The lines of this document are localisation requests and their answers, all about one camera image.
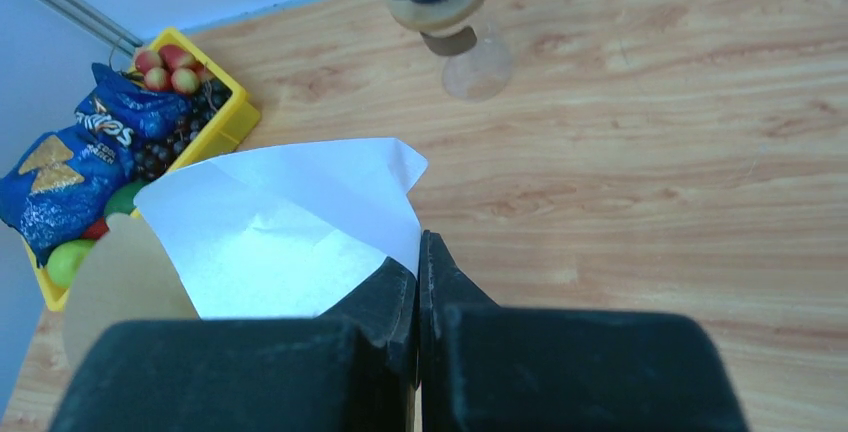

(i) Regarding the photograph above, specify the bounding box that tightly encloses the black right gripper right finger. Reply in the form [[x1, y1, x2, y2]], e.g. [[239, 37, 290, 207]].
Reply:
[[419, 231, 748, 431]]

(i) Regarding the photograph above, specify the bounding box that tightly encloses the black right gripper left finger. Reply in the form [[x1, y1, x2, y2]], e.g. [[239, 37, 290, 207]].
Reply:
[[50, 259, 417, 431]]

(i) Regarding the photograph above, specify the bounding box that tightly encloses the white paper coffee filter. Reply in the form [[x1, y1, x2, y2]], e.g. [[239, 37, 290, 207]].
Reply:
[[134, 138, 428, 319]]

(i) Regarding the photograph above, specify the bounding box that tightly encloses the brown paper coffee filter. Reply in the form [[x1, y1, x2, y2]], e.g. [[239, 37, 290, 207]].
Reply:
[[62, 213, 199, 371]]

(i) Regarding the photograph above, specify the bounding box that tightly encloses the yellow plastic tray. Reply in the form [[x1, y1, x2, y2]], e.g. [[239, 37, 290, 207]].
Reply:
[[21, 27, 261, 312]]

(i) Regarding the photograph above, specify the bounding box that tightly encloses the green lime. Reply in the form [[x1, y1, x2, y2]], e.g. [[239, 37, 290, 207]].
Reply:
[[103, 180, 148, 217]]

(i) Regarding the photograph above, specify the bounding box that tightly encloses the dark grapes bunch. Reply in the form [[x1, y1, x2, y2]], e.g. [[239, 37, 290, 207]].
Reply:
[[134, 78, 232, 182]]

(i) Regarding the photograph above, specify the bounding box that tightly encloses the red fruit under bag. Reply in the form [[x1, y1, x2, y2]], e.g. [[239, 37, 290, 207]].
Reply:
[[80, 217, 109, 241]]

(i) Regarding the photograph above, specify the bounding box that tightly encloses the clear glass carafe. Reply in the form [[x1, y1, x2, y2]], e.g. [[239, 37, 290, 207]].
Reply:
[[420, 13, 513, 102]]

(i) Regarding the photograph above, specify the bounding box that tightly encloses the green apple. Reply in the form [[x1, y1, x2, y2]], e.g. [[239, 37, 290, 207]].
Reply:
[[46, 239, 96, 289]]

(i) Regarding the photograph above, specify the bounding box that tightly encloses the red apples bunch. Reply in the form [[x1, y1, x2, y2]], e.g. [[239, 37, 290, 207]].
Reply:
[[128, 44, 215, 95]]

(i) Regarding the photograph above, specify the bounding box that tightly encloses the blue chips bag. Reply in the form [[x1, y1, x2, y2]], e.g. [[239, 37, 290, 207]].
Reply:
[[1, 63, 192, 266]]

